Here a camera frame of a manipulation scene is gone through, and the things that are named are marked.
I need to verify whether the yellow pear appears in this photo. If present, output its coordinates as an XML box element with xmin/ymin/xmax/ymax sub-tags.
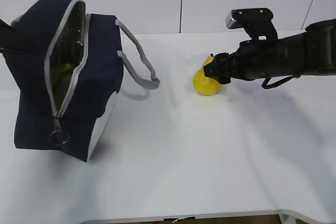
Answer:
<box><xmin>193</xmin><ymin>54</ymin><xmax>222</xmax><ymax>96</ymax></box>

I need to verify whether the yellow banana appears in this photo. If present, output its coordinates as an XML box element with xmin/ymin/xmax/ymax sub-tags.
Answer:
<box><xmin>50</xmin><ymin>63</ymin><xmax>72</xmax><ymax>88</ymax></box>

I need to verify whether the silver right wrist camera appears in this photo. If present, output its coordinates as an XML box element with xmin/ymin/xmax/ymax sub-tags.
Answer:
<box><xmin>225</xmin><ymin>8</ymin><xmax>278</xmax><ymax>41</ymax></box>

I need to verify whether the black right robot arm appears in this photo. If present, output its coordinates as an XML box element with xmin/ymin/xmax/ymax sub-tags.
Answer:
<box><xmin>203</xmin><ymin>19</ymin><xmax>335</xmax><ymax>89</ymax></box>

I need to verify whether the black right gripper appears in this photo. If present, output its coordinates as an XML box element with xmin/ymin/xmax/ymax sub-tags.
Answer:
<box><xmin>203</xmin><ymin>31</ymin><xmax>319</xmax><ymax>84</ymax></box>

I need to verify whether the navy blue lunch bag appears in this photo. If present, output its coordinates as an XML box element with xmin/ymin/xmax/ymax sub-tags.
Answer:
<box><xmin>1</xmin><ymin>0</ymin><xmax>160</xmax><ymax>162</ymax></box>

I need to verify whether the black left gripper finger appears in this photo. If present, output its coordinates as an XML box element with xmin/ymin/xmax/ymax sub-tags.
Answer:
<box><xmin>0</xmin><ymin>48</ymin><xmax>32</xmax><ymax>54</ymax></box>
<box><xmin>1</xmin><ymin>20</ymin><xmax>31</xmax><ymax>49</ymax></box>

